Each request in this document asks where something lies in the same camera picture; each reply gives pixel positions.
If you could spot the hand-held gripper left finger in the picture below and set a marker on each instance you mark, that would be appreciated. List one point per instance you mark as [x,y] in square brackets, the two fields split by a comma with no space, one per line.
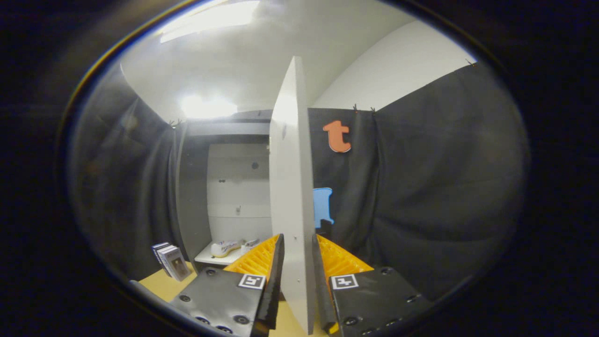
[276,290]

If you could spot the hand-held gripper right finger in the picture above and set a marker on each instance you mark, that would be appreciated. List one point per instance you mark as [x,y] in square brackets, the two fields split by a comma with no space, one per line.
[320,295]

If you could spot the white sneaker shoe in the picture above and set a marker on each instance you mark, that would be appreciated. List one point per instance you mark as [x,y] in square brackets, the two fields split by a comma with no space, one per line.
[224,248]
[250,244]

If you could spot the white shoe cabinet door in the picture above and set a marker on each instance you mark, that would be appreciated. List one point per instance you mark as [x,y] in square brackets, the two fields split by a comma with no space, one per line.
[290,187]

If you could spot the grey shoe cabinet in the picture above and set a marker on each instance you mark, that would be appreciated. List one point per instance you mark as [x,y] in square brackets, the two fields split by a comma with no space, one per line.
[194,187]

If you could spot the white cabinet shelf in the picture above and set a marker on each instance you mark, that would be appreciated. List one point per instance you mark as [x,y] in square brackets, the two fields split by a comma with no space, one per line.
[206,259]

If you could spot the grey portrait cover book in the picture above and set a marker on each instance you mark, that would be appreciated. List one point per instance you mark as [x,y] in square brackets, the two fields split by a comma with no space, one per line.
[178,264]

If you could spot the black backdrop cloth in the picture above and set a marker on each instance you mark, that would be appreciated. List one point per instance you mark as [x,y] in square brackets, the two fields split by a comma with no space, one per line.
[421,187]

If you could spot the ceiling light panel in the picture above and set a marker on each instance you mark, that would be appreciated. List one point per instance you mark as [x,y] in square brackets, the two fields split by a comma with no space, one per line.
[206,107]

